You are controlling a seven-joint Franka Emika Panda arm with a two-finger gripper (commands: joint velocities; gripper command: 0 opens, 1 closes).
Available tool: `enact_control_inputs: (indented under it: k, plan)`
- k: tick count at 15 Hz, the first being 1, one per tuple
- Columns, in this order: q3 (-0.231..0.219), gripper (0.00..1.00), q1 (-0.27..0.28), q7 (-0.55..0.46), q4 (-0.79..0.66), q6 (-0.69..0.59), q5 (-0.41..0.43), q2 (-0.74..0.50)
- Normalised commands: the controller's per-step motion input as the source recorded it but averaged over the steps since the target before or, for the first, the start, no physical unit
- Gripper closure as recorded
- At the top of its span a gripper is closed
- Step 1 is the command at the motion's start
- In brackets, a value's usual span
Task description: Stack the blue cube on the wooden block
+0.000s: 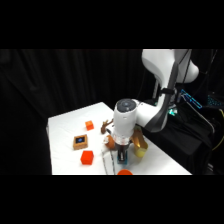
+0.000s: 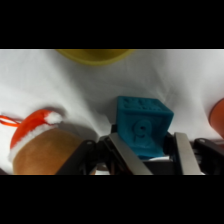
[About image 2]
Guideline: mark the round plush with santa hat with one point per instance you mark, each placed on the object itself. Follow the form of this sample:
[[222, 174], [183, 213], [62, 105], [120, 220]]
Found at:
[[43, 150]]

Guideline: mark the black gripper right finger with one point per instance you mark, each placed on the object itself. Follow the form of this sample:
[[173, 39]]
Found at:
[[186, 153]]

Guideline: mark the blue cube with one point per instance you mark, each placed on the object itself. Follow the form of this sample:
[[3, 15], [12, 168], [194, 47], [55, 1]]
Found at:
[[143, 123]]

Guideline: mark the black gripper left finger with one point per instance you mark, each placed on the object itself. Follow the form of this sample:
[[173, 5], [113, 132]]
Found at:
[[130, 153]]

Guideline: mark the orange cup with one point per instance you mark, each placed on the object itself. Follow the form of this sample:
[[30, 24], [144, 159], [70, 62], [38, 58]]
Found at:
[[218, 116]]

